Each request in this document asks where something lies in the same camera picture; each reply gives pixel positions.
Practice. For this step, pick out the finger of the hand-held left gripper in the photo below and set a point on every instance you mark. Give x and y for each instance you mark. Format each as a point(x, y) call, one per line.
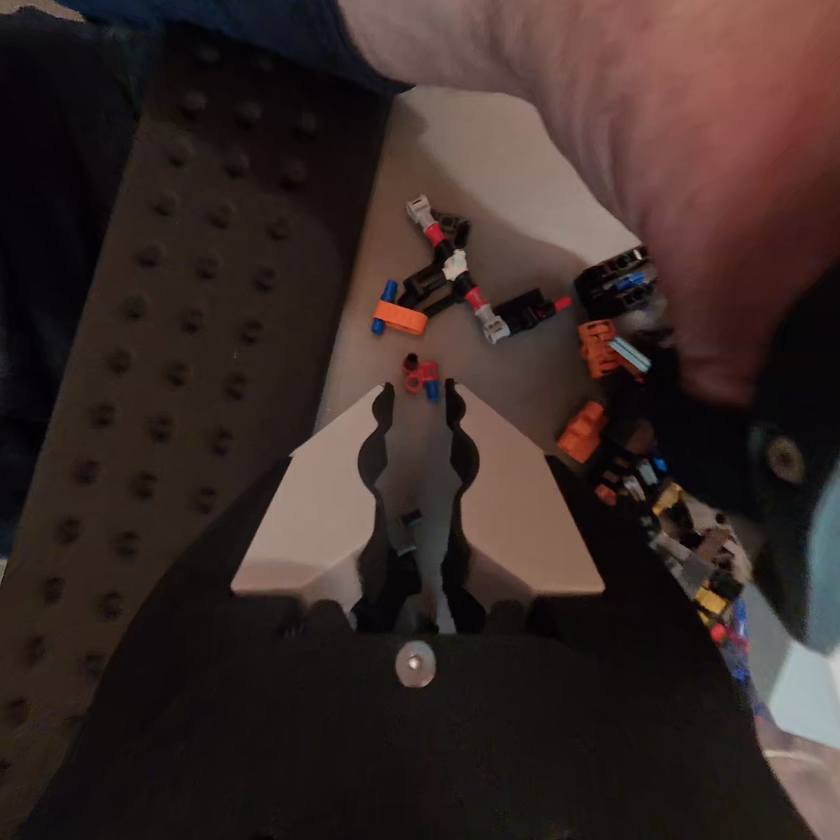
point(810, 695)

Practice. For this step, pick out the black lego chassis assembly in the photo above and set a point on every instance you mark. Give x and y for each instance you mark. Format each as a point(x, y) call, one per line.
point(682, 544)

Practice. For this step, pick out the black lego brick red pin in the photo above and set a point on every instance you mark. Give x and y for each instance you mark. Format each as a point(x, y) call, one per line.
point(525, 313)

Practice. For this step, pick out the black lego frame blue pin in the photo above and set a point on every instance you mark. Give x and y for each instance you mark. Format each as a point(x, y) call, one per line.
point(610, 275)

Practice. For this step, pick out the person's left hand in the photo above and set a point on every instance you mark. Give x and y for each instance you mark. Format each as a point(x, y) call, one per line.
point(735, 197)

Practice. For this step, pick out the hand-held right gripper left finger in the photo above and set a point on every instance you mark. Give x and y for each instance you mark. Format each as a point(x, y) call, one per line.
point(308, 525)

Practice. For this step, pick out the crumpled bag of lego pins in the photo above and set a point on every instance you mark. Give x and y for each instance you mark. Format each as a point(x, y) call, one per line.
point(732, 630)

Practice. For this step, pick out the orange lego piece light blue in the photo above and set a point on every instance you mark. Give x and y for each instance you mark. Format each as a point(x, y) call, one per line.
point(597, 348)

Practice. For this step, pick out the orange lego beam blue pins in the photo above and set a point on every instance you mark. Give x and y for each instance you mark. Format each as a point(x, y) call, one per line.
point(400, 317)

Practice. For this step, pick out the red lego connector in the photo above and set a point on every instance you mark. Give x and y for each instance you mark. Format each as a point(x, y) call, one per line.
point(420, 379)

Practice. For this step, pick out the orange lego brick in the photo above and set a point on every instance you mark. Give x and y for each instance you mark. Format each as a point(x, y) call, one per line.
point(583, 433)

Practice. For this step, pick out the red black axle lego assembly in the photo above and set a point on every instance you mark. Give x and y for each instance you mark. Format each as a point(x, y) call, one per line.
point(453, 262)

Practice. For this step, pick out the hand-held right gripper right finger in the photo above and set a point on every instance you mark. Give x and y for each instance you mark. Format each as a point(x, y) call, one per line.
point(525, 525)

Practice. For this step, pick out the small black grey lego piece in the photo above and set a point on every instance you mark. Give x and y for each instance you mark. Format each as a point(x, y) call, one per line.
point(403, 531)

